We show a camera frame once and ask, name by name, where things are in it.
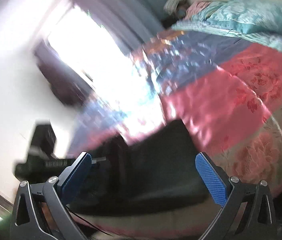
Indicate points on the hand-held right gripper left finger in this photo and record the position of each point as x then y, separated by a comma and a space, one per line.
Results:
77, 177

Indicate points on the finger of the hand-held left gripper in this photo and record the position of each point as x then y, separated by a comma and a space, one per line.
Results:
97, 162

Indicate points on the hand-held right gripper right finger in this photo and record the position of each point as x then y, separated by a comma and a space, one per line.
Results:
213, 182

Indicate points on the black pants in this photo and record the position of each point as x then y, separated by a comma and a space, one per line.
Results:
156, 167

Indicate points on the hanging dark coats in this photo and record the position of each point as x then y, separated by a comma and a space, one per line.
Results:
61, 75

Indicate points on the colourful satin quilt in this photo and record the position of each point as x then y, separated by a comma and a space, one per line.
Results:
218, 100

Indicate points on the glass balcony door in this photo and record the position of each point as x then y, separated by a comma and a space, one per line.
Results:
88, 52

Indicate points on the striped bed sheet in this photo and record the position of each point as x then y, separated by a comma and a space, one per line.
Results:
268, 41

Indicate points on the wide blue curtain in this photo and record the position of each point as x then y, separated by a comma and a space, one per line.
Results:
131, 10

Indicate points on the large teal floral pillow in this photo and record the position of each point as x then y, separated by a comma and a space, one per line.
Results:
250, 12

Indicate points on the pink cloth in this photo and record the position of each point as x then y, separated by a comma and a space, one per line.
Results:
198, 8

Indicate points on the folded striped towel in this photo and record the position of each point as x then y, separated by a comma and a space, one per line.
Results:
175, 2

